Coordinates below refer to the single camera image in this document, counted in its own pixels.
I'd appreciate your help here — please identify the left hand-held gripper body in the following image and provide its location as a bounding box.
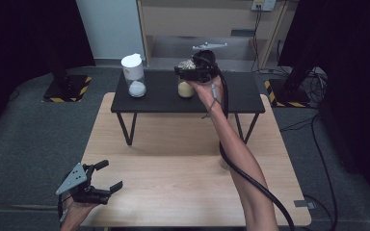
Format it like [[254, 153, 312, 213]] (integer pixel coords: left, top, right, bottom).
[[55, 162, 112, 205]]

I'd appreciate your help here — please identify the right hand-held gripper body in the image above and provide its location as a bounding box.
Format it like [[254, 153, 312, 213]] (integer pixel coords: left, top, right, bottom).
[[191, 41, 228, 83]]

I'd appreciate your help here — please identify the metal-lidded jar of yellow grains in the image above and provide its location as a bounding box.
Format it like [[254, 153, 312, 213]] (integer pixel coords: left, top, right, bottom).
[[176, 59, 197, 99]]

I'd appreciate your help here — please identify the black shelf with wire legs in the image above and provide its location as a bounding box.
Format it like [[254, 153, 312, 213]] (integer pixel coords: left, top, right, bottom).
[[110, 69, 267, 147]]

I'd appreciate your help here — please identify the white-lidded jar of white powder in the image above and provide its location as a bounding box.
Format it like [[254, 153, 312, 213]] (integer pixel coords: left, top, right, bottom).
[[120, 52, 148, 98]]

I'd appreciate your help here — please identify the person's right hand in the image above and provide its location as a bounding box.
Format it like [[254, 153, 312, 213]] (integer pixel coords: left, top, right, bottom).
[[185, 74, 225, 112]]

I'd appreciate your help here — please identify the person's left hand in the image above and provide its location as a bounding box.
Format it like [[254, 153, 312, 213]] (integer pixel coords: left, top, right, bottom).
[[63, 192, 99, 224]]

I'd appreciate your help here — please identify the light wooden desk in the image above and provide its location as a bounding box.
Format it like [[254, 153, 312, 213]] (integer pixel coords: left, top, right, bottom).
[[136, 0, 291, 69]]

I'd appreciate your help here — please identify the striped-edge black stand base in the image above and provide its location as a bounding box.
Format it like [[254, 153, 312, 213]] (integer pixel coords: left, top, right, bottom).
[[42, 57, 93, 104], [263, 61, 319, 109]]

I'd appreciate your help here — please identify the white panel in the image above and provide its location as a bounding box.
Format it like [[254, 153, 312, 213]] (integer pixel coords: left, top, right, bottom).
[[75, 0, 146, 61]]

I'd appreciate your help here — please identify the white power strip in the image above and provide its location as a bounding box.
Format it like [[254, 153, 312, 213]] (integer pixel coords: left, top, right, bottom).
[[251, 0, 277, 13]]

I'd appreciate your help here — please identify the black curtain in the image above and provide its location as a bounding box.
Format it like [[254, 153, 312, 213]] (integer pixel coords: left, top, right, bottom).
[[277, 0, 370, 210], [0, 0, 96, 142]]

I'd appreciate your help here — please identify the grey tape piece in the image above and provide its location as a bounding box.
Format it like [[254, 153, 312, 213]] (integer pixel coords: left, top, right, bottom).
[[293, 199, 316, 210]]

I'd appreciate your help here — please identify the grey plug with thin cable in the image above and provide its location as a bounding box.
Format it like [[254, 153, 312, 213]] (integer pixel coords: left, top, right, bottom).
[[201, 83, 223, 120]]

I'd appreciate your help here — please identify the left hand-held gripper black cable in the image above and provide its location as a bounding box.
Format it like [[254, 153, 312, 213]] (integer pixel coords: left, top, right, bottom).
[[57, 193, 73, 225]]

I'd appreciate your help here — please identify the hand-held gripper black cable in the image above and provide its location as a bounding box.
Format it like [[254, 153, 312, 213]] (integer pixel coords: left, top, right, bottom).
[[213, 62, 298, 231], [57, 193, 73, 225]]

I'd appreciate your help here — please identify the black power strip cable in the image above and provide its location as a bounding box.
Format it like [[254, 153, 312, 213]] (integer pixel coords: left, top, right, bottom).
[[251, 5, 264, 73]]

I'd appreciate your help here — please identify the tangle of black cables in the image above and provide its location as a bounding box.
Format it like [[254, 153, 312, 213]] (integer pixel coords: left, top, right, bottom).
[[302, 66, 330, 104]]

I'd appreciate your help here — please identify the right hand-held gripper black cable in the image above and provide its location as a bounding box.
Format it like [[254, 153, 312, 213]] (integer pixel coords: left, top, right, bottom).
[[213, 62, 298, 231]]

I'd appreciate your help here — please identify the long black floor cable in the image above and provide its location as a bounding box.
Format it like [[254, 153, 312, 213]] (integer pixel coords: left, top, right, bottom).
[[278, 112, 339, 231]]

